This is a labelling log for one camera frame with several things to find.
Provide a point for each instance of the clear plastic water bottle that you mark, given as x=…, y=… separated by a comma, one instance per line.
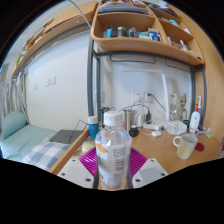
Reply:
x=113, y=150

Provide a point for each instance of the flat round red coaster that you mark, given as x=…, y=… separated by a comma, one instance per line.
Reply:
x=200, y=147

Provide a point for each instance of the small cream round container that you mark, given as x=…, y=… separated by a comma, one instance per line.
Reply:
x=87, y=147

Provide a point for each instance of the grey striped curtain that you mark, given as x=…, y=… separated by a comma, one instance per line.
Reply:
x=15, y=96

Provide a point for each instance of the teal pillow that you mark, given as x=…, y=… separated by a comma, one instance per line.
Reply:
x=13, y=124

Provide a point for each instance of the white pump bottle red top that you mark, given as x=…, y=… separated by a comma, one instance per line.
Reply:
x=194, y=120

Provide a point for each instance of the wooden upper bunk rail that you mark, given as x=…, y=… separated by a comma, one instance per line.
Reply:
x=60, y=25

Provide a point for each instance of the small white rounded case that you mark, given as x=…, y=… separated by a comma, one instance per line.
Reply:
x=156, y=134

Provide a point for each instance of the blue plaid pillow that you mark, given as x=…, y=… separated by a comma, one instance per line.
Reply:
x=45, y=155

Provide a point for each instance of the wooden shelf unit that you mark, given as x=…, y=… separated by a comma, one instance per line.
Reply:
x=133, y=43

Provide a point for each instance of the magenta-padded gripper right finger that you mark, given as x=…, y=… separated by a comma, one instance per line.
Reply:
x=150, y=171

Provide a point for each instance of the white power strip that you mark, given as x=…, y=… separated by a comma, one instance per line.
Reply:
x=151, y=126

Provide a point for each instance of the brown tree figurine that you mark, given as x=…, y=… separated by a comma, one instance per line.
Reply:
x=181, y=106

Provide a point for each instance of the black charger block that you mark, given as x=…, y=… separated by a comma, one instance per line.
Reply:
x=134, y=131

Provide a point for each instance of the grey metal frame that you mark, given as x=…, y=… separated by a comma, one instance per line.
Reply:
x=90, y=83

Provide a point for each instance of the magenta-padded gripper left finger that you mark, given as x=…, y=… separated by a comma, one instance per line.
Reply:
x=75, y=171

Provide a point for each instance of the steel tumbler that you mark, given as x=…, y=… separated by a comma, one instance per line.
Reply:
x=128, y=120

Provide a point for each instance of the grey laptop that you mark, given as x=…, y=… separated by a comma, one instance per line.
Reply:
x=65, y=136

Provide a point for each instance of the cream ceramic mug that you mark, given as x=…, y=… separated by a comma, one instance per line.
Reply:
x=186, y=146

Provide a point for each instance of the small green sanitizer bottle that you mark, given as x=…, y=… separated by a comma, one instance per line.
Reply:
x=209, y=135

